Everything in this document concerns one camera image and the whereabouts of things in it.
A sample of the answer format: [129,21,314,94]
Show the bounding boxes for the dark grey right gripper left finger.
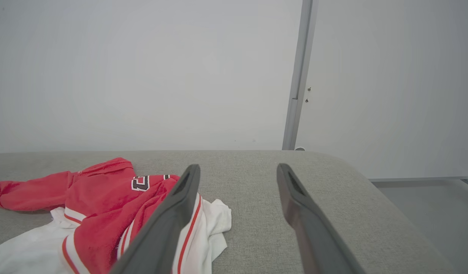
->
[109,164,201,274]

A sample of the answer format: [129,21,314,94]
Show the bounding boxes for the grey metal door frame strip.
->
[282,0,319,150]

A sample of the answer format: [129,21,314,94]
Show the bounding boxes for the grey baseboard strip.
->
[369,176,468,182]

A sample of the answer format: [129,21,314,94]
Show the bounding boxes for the red and white garment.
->
[0,157,232,274]

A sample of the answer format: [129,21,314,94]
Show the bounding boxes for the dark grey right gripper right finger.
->
[277,163,366,274]

